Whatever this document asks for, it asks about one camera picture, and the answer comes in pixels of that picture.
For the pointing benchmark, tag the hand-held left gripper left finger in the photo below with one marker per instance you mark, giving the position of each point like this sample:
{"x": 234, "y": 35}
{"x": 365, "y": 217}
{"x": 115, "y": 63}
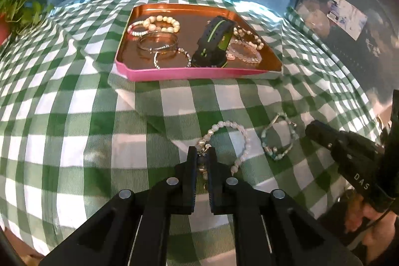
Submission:
{"x": 190, "y": 178}

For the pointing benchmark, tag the white label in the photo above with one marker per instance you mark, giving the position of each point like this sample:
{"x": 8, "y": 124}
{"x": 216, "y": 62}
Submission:
{"x": 349, "y": 16}

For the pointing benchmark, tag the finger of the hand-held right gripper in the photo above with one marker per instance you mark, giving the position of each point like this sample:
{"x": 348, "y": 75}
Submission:
{"x": 324, "y": 135}

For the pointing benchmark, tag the green potted plant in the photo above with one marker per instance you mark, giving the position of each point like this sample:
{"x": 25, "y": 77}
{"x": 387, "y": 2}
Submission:
{"x": 21, "y": 4}

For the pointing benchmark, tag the pink metal tray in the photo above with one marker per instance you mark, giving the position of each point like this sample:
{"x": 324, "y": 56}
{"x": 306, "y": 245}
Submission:
{"x": 193, "y": 29}

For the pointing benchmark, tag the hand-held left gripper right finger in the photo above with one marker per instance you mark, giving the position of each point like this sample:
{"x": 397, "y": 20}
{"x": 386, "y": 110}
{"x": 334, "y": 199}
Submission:
{"x": 213, "y": 185}

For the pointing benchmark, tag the person's right hand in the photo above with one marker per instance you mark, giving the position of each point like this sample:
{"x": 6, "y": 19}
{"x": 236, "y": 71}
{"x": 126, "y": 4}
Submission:
{"x": 358, "y": 216}

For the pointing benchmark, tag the black green wristband watch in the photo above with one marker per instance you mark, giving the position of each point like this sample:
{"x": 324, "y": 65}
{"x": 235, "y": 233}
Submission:
{"x": 207, "y": 41}

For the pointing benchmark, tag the dark storage box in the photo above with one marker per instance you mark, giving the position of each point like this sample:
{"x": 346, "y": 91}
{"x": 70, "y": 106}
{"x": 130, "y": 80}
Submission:
{"x": 343, "y": 66}

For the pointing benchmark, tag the red flower pot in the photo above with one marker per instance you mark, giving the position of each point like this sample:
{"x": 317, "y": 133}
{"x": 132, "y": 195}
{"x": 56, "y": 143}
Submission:
{"x": 3, "y": 30}

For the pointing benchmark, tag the green checkered tablecloth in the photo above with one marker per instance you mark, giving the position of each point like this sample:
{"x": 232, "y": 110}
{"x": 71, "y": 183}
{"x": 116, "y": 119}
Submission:
{"x": 78, "y": 129}

